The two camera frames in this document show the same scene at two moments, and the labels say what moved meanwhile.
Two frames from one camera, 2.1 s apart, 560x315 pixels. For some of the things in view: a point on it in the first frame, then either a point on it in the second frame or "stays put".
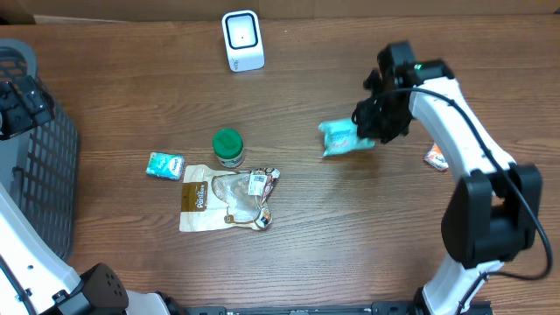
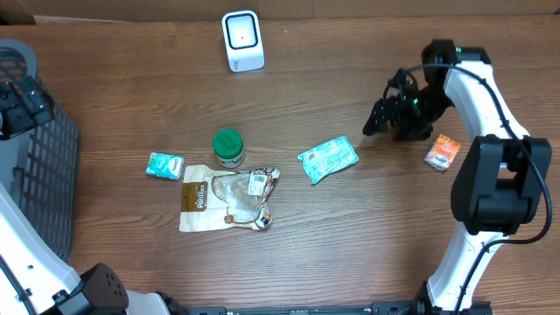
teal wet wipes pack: (342, 136) to (328, 157)
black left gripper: (24, 118) stays put
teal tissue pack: (167, 165) stays put
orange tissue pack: (437, 158) stays put
